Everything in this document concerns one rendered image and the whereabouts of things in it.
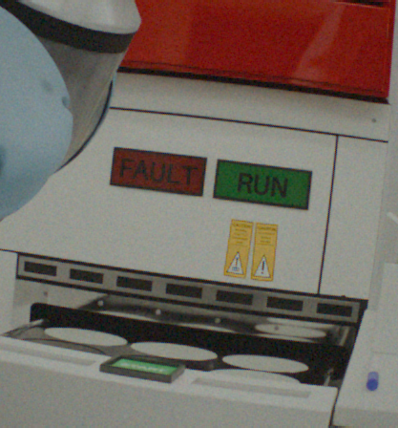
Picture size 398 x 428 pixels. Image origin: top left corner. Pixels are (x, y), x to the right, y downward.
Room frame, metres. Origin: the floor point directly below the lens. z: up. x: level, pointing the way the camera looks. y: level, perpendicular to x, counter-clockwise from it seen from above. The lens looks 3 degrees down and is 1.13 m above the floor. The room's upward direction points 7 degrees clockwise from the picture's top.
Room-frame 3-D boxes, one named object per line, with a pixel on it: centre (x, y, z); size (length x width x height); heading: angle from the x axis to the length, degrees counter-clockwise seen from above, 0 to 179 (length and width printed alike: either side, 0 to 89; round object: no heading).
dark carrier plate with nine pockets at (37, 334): (1.27, 0.03, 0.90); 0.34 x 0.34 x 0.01; 80
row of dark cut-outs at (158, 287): (1.48, 0.00, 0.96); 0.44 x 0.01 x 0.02; 80
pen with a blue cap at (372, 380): (0.96, -0.16, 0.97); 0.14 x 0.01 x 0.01; 171
